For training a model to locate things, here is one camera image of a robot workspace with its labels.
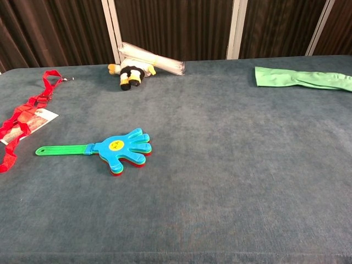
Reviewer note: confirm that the aluminium frame post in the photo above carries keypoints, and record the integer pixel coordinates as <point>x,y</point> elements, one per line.
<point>111,24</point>
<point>321,27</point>
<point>236,27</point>

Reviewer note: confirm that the blue green hand clapper toy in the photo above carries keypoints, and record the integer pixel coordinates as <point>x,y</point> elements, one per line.
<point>121,154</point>

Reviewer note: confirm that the white printed card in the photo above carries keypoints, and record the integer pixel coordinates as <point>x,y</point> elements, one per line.
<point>45,116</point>

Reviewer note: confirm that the clear packet of white straws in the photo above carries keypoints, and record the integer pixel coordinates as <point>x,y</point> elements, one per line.
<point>165,63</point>

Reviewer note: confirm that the green rubber glove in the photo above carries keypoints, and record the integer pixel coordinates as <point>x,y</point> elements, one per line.
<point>275,77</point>

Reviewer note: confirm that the blue table cloth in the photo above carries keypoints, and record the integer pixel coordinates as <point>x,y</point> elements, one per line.
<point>206,165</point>

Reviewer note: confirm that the black white plush toy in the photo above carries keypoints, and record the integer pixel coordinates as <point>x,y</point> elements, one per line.
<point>130,72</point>

